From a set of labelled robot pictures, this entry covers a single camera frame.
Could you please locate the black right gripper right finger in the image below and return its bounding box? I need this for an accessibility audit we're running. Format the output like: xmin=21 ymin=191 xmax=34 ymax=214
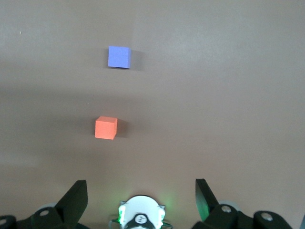
xmin=193 ymin=178 xmax=254 ymax=229

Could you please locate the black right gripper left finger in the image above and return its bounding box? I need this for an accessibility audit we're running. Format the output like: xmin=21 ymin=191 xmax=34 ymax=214
xmin=28 ymin=179 xmax=89 ymax=229

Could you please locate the orange foam block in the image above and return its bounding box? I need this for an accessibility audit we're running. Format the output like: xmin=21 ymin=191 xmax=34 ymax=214
xmin=94 ymin=116 xmax=119 ymax=140

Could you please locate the purple foam block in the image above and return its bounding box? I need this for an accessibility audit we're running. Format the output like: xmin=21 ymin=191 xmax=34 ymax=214
xmin=108 ymin=45 xmax=132 ymax=69

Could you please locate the brown table cloth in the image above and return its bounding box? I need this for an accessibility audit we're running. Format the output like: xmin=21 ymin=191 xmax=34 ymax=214
xmin=0 ymin=0 xmax=305 ymax=229

